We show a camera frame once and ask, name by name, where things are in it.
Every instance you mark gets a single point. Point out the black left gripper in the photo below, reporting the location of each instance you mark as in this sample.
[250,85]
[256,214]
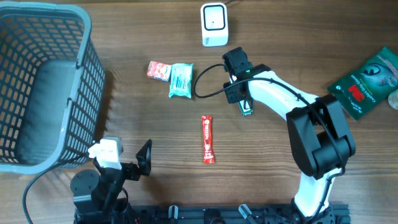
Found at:
[144,168]

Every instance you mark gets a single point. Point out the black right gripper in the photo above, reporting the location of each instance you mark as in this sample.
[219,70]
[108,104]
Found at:
[230,94]

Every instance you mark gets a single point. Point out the green white gum pack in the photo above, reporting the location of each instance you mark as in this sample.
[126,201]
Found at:
[245,108]

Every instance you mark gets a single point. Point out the red coffee stick sachet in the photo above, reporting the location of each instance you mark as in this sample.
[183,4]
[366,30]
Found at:
[206,124]

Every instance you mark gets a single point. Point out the teal wet wipes pack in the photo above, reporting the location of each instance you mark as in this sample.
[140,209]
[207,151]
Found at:
[181,80]

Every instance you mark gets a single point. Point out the orange candy pack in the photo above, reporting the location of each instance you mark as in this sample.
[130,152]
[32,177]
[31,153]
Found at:
[159,71]

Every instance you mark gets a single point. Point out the green glove package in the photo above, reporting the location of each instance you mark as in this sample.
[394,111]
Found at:
[364,88]

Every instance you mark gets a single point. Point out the green lidded small jar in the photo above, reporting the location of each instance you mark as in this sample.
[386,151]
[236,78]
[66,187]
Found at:
[393,99]

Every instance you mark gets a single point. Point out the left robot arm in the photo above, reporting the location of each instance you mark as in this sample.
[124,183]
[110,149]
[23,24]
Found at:
[95,192]

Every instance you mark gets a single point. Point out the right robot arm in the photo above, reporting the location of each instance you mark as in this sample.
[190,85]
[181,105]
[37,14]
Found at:
[320,139]

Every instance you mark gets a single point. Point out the white barcode scanner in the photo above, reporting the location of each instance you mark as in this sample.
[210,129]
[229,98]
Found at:
[214,24]

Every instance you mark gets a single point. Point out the grey plastic mesh basket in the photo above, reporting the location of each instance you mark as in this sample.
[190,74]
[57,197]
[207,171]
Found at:
[52,84]

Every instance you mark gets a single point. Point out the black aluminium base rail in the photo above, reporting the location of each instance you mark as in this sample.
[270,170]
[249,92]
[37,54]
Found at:
[267,214]

